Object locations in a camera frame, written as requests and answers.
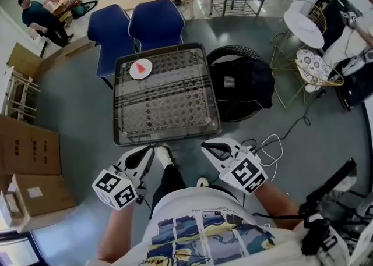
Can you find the wicker glass-top table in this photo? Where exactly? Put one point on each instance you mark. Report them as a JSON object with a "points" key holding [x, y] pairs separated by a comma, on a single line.
{"points": [[166, 99]]}

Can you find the person's right forearm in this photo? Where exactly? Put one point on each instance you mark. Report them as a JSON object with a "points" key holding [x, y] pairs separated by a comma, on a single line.
{"points": [[277, 206]]}

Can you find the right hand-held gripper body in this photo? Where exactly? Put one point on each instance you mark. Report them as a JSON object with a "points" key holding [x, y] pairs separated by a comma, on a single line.
{"points": [[246, 173]]}

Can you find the person's white shoe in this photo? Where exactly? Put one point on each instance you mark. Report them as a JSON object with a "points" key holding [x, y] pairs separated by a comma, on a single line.
{"points": [[163, 154], [202, 182]]}

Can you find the person's white right shoe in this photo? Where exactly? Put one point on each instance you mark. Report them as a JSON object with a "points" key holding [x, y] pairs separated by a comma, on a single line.
{"points": [[202, 182]]}

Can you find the wooden folding rack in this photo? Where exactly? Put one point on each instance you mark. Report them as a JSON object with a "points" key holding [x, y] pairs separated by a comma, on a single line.
{"points": [[20, 90]]}

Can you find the cardboard box with label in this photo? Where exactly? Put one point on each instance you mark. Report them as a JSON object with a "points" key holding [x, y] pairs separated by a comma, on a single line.
{"points": [[43, 192]]}

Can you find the white printed t-shirt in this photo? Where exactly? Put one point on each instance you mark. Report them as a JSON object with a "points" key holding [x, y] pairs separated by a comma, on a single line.
{"points": [[186, 209]]}

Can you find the open cardboard box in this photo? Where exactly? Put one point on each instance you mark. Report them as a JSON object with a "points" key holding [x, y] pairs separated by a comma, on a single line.
{"points": [[23, 59]]}

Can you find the black bag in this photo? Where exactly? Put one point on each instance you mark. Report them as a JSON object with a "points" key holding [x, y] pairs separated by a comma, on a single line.
{"points": [[247, 81]]}

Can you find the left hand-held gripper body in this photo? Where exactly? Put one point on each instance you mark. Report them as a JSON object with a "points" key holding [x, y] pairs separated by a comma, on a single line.
{"points": [[115, 190]]}

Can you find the person's left forearm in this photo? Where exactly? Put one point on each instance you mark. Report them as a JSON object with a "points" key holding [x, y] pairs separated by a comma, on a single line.
{"points": [[116, 235]]}

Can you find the person's black trousers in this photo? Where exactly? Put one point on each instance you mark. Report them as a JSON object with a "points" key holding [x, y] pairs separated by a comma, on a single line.
{"points": [[170, 183]]}

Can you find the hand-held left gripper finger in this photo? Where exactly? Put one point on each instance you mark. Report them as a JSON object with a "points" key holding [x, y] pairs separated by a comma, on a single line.
{"points": [[149, 161], [129, 154]]}

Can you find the blue fabric chair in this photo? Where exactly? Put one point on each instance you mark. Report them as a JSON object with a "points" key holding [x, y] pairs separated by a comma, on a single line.
{"points": [[109, 35], [156, 23]]}

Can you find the white round plate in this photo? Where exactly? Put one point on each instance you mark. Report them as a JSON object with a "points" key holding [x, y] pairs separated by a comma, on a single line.
{"points": [[147, 67]]}

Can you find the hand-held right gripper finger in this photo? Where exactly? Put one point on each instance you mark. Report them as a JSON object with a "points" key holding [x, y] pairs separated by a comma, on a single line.
{"points": [[221, 141], [215, 164]]}

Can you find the white round side table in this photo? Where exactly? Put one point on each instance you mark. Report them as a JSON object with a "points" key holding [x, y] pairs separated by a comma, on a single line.
{"points": [[303, 26]]}

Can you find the red watermelon slice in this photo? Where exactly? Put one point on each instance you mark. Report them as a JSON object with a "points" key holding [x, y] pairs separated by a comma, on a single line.
{"points": [[140, 68]]}

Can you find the person's white left shoe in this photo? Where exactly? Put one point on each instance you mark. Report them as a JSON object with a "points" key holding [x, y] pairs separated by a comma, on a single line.
{"points": [[163, 154]]}

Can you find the black camera rig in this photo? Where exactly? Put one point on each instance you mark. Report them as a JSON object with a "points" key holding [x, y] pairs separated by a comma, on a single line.
{"points": [[316, 232]]}

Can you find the large flat cardboard box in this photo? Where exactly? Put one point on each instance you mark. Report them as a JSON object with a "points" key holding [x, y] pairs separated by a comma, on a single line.
{"points": [[26, 145]]}

